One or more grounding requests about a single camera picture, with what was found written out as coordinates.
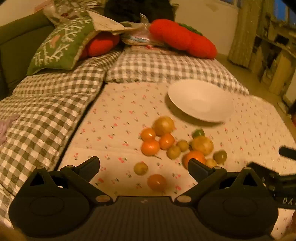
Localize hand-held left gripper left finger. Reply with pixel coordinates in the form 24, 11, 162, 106
22, 156, 114, 207

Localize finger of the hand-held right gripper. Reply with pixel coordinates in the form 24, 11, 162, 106
247, 162, 281, 186
279, 146, 296, 161

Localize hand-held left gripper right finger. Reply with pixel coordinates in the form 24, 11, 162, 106
174, 158, 266, 207

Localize orange tangerine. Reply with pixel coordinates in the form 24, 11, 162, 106
141, 128, 156, 142
159, 133, 175, 150
183, 151, 206, 169
141, 139, 161, 156

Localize large yellow apple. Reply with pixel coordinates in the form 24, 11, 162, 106
191, 136, 214, 156
153, 116, 175, 136

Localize yellow-green jujube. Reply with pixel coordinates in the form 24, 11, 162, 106
213, 150, 228, 165

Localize smooth orange persimmon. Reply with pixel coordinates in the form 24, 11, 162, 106
147, 174, 167, 192

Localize white paper plate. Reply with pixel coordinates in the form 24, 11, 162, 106
167, 79, 235, 123

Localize cherry print tablecloth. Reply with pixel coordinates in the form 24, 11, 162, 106
58, 81, 296, 215

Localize checked quilted sofa cover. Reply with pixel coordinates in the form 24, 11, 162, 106
0, 50, 123, 232

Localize wooden shelf unit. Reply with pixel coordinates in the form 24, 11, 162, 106
248, 0, 296, 99

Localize small red plush cushion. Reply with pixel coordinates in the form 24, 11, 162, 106
79, 31, 121, 58

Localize green snowflake pillow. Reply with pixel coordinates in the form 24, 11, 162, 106
26, 17, 100, 76

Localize beige patterned curtain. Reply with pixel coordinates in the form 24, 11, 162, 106
228, 0, 266, 68

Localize large red persimmon cushion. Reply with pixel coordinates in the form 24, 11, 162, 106
149, 19, 217, 59

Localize crumpled plastic bag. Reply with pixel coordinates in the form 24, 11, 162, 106
121, 14, 162, 45

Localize green sofa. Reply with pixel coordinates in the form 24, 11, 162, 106
0, 10, 56, 95

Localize beige printed cloth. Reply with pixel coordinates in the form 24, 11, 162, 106
87, 10, 139, 35

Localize grey floral bag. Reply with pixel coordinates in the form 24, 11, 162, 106
43, 0, 93, 26

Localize black puffer jacket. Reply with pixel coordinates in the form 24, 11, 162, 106
104, 0, 175, 22

